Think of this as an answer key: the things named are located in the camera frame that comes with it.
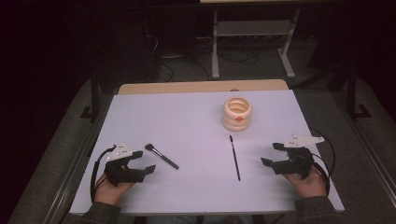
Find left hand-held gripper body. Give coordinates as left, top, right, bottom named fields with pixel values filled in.
left=104, top=141, right=148, bottom=188

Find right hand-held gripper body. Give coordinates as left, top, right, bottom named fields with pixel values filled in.
left=272, top=133, right=325, bottom=180

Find black makeup brush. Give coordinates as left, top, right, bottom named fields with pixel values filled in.
left=144, top=143, right=180, bottom=171

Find cream ribbed brush holder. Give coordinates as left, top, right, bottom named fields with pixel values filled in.
left=221, top=96, right=253, bottom=133

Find person's left hand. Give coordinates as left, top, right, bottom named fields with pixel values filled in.
left=93, top=174, right=134, bottom=206

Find person's right hand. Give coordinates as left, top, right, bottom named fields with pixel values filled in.
left=284, top=167, right=327, bottom=199

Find white table cover board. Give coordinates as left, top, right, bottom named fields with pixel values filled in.
left=68, top=89, right=346, bottom=217

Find black metal stand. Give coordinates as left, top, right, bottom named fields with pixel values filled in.
left=79, top=70, right=101, bottom=121
left=346, top=64, right=373, bottom=121

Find wooden table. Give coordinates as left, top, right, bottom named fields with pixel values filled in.
left=118, top=78, right=290, bottom=96

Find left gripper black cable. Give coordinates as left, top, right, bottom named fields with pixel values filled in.
left=90, top=145, right=117, bottom=203

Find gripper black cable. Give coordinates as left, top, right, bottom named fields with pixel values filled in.
left=90, top=145, right=117, bottom=203
left=312, top=155, right=331, bottom=196

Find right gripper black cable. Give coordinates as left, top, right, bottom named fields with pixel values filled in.
left=312, top=155, right=331, bottom=196

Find thin black cable loop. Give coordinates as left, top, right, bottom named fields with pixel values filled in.
left=309, top=127, right=337, bottom=176

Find aluminium rail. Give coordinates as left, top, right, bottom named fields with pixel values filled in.
left=332, top=91, right=396, bottom=200
left=43, top=92, right=115, bottom=224

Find black floor cables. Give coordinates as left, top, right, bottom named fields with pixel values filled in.
left=218, top=46, right=260, bottom=65

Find grey metal desk frame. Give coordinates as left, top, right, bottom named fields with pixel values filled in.
left=199, top=0, right=332, bottom=80

